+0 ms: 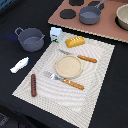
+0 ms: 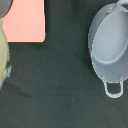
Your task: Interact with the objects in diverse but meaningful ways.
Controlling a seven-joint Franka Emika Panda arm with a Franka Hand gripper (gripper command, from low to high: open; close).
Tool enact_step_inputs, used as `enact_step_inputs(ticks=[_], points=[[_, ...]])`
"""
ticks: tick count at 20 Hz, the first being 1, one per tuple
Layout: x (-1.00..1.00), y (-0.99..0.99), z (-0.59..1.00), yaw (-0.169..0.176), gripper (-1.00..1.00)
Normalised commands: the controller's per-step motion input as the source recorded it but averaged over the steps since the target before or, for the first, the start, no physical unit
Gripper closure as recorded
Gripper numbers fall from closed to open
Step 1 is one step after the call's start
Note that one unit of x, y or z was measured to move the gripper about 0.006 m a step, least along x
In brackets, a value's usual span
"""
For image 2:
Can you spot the pink stove board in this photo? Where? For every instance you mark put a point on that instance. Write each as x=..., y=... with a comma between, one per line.
x=25, y=21

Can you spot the small milk carton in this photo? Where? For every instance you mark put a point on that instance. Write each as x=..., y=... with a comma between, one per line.
x=5, y=69

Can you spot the grey two-handled pot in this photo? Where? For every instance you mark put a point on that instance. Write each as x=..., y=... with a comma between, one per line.
x=108, y=46

